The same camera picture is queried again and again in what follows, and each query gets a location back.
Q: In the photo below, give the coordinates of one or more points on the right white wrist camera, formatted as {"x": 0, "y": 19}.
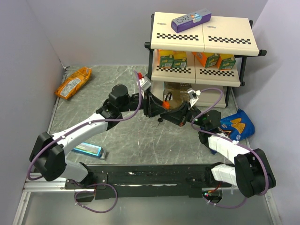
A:
{"x": 194, "y": 96}

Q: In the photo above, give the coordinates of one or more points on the brown coffee bag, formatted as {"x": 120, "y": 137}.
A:
{"x": 179, "y": 93}

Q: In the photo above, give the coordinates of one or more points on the green yellow carton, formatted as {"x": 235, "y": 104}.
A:
{"x": 166, "y": 58}
{"x": 180, "y": 59}

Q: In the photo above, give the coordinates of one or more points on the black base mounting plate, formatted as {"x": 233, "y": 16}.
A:
{"x": 151, "y": 180}

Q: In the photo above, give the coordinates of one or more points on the beige three-tier shelf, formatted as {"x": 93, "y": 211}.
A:
{"x": 222, "y": 35}

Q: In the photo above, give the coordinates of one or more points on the orange green carton tilted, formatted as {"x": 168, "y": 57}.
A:
{"x": 206, "y": 59}

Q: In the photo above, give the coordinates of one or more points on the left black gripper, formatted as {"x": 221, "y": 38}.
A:
{"x": 149, "y": 101}

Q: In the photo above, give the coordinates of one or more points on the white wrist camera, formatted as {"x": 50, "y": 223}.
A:
{"x": 194, "y": 96}
{"x": 144, "y": 82}

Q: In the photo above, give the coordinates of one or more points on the green yellow carton left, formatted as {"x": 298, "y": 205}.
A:
{"x": 166, "y": 58}

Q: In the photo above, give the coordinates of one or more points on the orange snack bag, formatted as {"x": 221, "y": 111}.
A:
{"x": 73, "y": 83}

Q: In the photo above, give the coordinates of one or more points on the purple rectangular box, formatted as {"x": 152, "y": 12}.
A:
{"x": 190, "y": 20}

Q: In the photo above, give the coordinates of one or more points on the blue Doritos chip bag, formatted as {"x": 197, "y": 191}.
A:
{"x": 235, "y": 127}

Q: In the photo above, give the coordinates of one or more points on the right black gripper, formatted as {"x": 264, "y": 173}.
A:
{"x": 180, "y": 116}

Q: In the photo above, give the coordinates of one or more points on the blue snack bar packet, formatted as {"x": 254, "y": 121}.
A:
{"x": 90, "y": 150}

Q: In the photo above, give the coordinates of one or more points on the green orange carton right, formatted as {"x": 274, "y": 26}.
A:
{"x": 226, "y": 62}

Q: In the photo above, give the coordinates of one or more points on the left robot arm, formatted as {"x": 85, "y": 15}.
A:
{"x": 49, "y": 153}

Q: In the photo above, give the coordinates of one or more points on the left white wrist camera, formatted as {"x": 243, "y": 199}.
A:
{"x": 144, "y": 82}

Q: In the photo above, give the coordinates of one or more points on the orange black padlock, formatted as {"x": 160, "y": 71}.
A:
{"x": 167, "y": 98}

